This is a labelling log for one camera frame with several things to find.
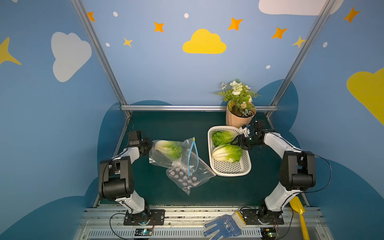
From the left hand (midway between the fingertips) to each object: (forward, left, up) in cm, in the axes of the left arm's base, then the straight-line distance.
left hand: (155, 141), depth 96 cm
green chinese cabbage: (-7, -13, +1) cm, 15 cm away
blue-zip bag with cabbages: (-7, -18, -5) cm, 20 cm away
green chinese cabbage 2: (+2, -43, +3) cm, 43 cm away
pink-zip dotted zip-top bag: (-18, -28, -5) cm, 34 cm away
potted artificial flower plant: (+22, -57, +10) cm, 62 cm away
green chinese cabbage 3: (-8, -47, +1) cm, 47 cm away
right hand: (-2, -52, +3) cm, 52 cm away
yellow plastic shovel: (-34, -81, -5) cm, 88 cm away
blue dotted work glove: (-45, -44, -5) cm, 63 cm away
